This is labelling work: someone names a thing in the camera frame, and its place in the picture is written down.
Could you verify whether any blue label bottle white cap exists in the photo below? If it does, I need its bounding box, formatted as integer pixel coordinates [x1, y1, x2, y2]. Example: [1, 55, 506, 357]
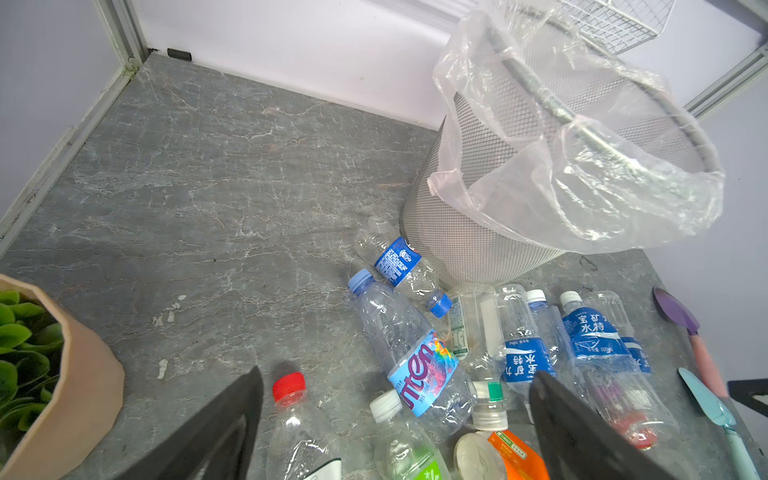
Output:
[560, 291, 677, 450]

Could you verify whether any green plant in beige pot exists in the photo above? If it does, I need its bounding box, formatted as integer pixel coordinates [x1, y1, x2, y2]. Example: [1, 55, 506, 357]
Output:
[1, 276, 125, 479]

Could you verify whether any clear bottle red cap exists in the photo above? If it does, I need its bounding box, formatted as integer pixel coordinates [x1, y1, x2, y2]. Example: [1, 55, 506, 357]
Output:
[266, 372, 343, 480]

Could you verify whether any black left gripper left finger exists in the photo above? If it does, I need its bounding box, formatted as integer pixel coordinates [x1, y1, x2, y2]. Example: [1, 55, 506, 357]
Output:
[119, 367, 264, 479]

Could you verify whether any clear bottle green neck ring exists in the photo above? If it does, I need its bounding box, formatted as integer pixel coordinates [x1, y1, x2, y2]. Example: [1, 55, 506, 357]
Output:
[446, 283, 510, 433]

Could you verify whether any clear plastic bin liner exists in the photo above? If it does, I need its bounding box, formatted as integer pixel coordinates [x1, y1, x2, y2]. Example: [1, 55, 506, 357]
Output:
[427, 0, 726, 256]

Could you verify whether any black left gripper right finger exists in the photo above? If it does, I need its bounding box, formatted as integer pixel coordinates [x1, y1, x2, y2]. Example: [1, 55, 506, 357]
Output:
[529, 371, 672, 479]

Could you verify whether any clear bottle blue label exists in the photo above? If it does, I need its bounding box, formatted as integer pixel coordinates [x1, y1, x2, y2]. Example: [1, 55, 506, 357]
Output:
[496, 283, 556, 422]

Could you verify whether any teal garden trowel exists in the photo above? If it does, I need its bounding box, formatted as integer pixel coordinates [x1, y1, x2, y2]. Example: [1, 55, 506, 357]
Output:
[677, 367, 760, 480]

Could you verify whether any orange label bottle yellow cap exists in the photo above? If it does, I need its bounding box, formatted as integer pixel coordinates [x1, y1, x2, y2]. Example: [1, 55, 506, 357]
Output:
[454, 430, 550, 480]

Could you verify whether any grey mesh waste bin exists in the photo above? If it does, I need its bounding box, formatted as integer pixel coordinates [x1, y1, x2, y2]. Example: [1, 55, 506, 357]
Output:
[400, 11, 721, 287]

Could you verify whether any small bottle dark blue cap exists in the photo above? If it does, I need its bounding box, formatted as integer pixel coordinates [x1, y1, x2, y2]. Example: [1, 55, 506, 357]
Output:
[354, 217, 452, 318]

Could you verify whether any clear bottle colourful label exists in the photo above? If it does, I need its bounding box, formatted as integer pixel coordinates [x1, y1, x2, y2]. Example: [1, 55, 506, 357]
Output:
[348, 269, 477, 442]

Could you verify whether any clear bottle green label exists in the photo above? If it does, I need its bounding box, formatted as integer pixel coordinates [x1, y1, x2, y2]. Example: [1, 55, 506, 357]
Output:
[369, 389, 451, 479]

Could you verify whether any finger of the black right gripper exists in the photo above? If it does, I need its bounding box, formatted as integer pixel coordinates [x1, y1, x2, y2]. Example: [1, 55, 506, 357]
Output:
[727, 378, 768, 417]

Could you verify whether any blue label bottle lying right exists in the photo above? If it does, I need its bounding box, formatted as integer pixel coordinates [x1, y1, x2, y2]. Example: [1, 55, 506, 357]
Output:
[585, 291, 652, 375]

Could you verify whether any white wire wall shelf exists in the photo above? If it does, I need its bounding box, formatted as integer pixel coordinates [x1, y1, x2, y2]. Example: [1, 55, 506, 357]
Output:
[561, 0, 675, 54]

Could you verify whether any aluminium frame enclosure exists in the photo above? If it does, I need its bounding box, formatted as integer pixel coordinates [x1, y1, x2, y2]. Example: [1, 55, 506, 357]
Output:
[1, 1, 171, 252]

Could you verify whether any slim clear bottle white cap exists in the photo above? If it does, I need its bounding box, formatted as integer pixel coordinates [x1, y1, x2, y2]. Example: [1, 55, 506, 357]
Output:
[526, 289, 586, 401]

